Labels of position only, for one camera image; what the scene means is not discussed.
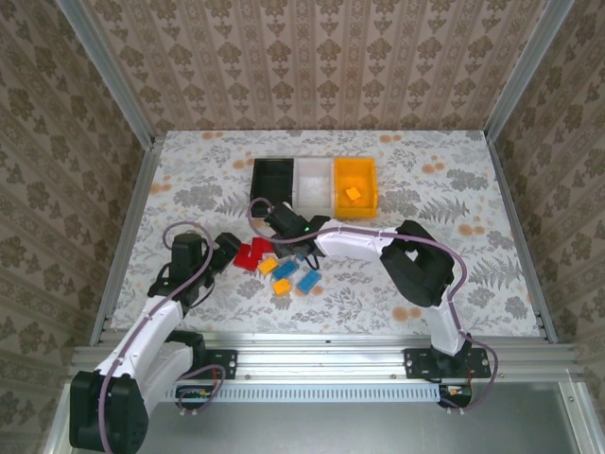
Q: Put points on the blue lego brick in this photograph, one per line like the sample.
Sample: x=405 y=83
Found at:
x=300 y=257
x=284 y=270
x=309 y=281

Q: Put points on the red lego brick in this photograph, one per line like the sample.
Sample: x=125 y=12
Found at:
x=245 y=260
x=263 y=247

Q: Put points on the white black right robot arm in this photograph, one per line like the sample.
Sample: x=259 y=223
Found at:
x=354 y=243

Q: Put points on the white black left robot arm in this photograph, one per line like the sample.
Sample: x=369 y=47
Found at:
x=151 y=331

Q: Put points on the yellow lego brick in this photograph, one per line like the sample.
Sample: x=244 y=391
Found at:
x=267 y=266
x=282 y=287
x=353 y=194

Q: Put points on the white plastic bin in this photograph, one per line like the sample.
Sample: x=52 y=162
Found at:
x=313 y=184

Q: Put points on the yellow plastic bin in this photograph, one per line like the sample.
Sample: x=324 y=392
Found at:
x=368 y=208

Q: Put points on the black plastic bin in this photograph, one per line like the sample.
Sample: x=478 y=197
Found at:
x=274 y=182

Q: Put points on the aluminium side rail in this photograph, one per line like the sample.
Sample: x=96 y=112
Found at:
x=127 y=236
x=522 y=236

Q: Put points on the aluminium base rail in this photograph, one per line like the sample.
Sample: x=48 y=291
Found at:
x=321 y=359

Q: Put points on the grey metal base plate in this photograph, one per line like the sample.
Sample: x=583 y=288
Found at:
x=331 y=428

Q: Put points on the aluminium frame post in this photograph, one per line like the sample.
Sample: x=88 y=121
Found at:
x=108 y=71
x=529 y=66

